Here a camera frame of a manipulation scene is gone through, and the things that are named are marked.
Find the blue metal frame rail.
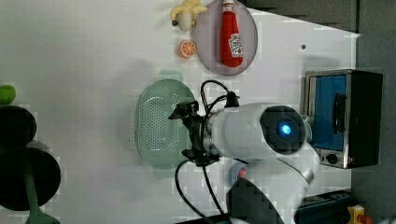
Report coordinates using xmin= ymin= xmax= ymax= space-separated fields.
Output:
xmin=177 ymin=189 xmax=356 ymax=224

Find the green spatula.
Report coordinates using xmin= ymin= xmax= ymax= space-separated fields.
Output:
xmin=22 ymin=153 xmax=61 ymax=224

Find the blue small bowl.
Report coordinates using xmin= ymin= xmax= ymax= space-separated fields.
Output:
xmin=229 ymin=162 xmax=248 ymax=185

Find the toy orange half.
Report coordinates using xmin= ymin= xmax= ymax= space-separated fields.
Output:
xmin=178 ymin=40 xmax=196 ymax=59

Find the mint green plastic strainer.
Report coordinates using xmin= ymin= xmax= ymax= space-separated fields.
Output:
xmin=134 ymin=70 xmax=194 ymax=178

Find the toy strawberry in bowl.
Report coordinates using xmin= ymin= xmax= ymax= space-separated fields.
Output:
xmin=237 ymin=168 xmax=248 ymax=179

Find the toy peeled banana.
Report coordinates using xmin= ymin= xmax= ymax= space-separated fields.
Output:
xmin=170 ymin=0 xmax=207 ymax=32

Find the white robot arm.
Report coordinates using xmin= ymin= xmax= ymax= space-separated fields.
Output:
xmin=169 ymin=102 xmax=321 ymax=224

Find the yellow emergency stop button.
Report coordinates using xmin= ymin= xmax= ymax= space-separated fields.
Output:
xmin=347 ymin=205 xmax=373 ymax=224

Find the red ketchup bottle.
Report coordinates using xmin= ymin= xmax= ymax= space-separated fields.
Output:
xmin=219 ymin=0 xmax=244 ymax=67

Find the large black pan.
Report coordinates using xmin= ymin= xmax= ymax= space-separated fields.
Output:
xmin=0 ymin=147 xmax=62 ymax=211

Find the black silver toaster oven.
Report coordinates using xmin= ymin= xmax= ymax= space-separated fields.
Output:
xmin=304 ymin=69 xmax=383 ymax=169

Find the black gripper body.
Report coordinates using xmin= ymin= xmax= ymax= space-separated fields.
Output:
xmin=169 ymin=101 xmax=219 ymax=167

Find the small black pot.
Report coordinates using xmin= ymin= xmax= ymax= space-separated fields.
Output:
xmin=0 ymin=105 xmax=36 ymax=148

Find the green toy fruit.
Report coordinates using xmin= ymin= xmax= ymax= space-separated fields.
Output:
xmin=0 ymin=85 xmax=16 ymax=105

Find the grey round plate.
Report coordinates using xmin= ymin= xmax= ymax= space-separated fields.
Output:
xmin=195 ymin=0 xmax=258 ymax=76

